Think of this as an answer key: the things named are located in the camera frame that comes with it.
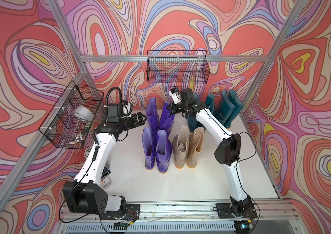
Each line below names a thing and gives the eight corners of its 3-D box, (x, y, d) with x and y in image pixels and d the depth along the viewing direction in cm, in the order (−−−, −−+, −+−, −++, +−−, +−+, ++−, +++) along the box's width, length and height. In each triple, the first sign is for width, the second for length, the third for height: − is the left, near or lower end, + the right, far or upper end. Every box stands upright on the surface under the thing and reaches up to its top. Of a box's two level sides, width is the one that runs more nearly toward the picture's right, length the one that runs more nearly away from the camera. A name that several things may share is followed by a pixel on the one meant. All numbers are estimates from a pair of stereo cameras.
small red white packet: (104, 190, 82) (102, 189, 80) (100, 181, 85) (98, 179, 83) (113, 184, 84) (112, 183, 82) (109, 175, 88) (108, 174, 86)
